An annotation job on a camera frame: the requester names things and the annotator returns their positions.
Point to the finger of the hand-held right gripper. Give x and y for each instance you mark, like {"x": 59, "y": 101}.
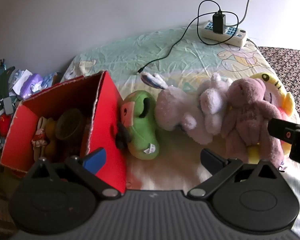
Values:
{"x": 281, "y": 128}

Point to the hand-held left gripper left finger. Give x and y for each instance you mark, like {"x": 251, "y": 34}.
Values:
{"x": 97, "y": 160}

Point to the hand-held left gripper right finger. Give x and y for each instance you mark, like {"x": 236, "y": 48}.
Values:
{"x": 209, "y": 161}

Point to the yellow tiger plush toy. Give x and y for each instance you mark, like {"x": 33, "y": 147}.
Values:
{"x": 288, "y": 103}

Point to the pink teddy bear plush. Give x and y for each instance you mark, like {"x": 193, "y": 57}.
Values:
{"x": 247, "y": 112}

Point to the red cardboard box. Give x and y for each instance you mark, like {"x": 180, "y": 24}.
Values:
{"x": 107, "y": 115}

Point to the green plush toy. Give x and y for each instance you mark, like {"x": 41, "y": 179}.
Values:
{"x": 140, "y": 132}

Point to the white rabbit plush toy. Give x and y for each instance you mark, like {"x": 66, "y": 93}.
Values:
{"x": 172, "y": 107}

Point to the brown cup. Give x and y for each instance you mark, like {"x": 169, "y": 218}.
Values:
{"x": 70, "y": 123}

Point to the small cloth doll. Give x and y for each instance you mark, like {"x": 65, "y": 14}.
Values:
{"x": 40, "y": 137}

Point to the brown patterned blanket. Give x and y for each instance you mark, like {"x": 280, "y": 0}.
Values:
{"x": 289, "y": 65}

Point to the blue printed packet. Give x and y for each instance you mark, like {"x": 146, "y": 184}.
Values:
{"x": 51, "y": 78}

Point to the white power strip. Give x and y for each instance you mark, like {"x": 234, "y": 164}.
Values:
{"x": 237, "y": 39}

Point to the red soft toy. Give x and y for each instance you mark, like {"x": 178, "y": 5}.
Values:
{"x": 3, "y": 126}

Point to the purple tissue pack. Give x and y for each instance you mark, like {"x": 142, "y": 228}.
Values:
{"x": 32, "y": 82}

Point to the grey phone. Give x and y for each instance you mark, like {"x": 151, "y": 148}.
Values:
{"x": 8, "y": 106}

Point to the white crumpled paper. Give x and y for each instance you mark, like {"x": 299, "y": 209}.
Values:
{"x": 22, "y": 78}

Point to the dark green cloth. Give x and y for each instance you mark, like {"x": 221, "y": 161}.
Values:
{"x": 1, "y": 87}

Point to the black charger adapter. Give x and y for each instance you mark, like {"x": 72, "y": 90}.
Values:
{"x": 219, "y": 22}

